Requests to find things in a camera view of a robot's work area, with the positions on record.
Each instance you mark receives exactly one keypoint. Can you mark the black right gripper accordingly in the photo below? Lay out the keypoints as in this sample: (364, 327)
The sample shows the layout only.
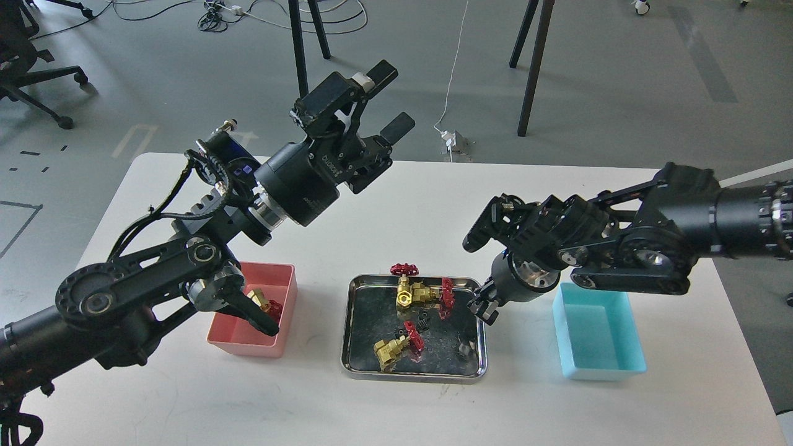
(512, 280)

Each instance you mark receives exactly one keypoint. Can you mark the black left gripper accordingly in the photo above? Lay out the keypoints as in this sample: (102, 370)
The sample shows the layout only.
(300, 181)

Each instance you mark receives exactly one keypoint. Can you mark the brass valve red handle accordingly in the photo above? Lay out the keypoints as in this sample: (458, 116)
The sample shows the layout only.
(404, 295)
(389, 352)
(444, 297)
(272, 308)

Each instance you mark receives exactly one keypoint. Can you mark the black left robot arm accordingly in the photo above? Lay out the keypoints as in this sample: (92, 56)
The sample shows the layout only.
(175, 262)

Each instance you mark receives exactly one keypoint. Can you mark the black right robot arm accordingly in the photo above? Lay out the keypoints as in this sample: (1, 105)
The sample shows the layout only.
(645, 238)

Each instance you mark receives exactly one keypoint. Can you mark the small black gear centre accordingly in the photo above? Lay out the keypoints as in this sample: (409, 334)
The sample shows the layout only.
(422, 322)

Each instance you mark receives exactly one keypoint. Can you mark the light blue plastic box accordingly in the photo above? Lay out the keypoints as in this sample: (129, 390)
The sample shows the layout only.
(596, 333)

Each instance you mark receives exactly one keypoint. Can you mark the pink plastic box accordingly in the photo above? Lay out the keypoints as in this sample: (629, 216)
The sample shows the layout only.
(237, 336)

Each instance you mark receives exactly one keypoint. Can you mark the white power adapter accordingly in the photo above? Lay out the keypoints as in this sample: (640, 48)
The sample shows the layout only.
(455, 143)

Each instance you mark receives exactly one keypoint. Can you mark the stainless steel tray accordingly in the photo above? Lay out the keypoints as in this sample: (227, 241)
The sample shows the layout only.
(371, 315)

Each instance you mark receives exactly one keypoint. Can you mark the black stand leg right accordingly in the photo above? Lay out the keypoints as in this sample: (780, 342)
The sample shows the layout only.
(537, 56)

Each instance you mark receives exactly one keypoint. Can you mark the black office chair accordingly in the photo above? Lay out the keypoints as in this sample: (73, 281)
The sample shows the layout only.
(19, 56)

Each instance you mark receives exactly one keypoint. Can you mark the brass valve top red handle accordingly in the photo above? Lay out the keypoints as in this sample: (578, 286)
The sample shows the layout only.
(404, 295)

